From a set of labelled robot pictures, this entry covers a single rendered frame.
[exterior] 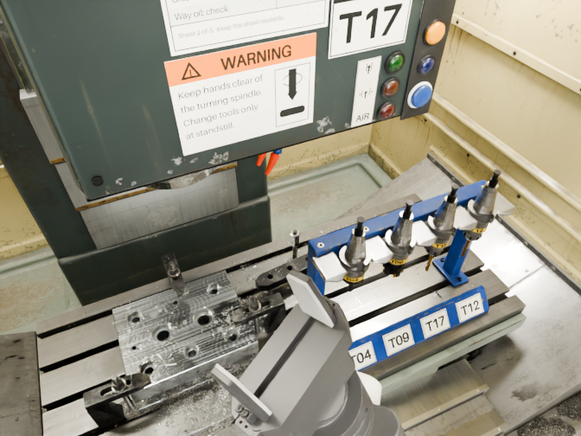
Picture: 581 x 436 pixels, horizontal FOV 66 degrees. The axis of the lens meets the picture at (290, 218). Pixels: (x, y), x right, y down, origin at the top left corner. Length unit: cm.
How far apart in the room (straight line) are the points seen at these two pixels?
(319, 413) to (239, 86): 32
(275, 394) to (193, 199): 108
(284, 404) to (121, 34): 33
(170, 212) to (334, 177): 92
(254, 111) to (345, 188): 157
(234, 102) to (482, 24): 114
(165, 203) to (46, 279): 68
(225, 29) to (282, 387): 32
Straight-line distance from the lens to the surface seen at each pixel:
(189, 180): 69
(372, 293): 127
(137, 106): 46
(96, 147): 48
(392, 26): 54
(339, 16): 50
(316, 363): 37
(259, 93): 49
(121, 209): 137
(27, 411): 156
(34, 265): 196
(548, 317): 151
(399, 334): 115
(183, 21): 44
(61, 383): 124
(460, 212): 107
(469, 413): 137
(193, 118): 48
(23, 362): 164
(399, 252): 95
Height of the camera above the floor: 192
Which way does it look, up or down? 45 degrees down
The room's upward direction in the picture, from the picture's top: straight up
